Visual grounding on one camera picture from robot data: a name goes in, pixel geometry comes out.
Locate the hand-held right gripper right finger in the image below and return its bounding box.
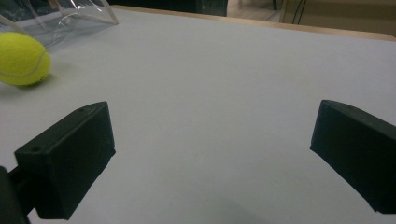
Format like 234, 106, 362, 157
309, 99, 396, 215

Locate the yellow tennis ball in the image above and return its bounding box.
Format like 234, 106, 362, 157
0, 31, 52, 87

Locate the black cable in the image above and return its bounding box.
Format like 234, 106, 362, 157
290, 0, 307, 25

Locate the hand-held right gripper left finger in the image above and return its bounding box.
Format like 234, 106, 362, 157
14, 101, 117, 221

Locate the clear plastic box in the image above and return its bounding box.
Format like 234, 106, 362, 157
0, 0, 120, 50

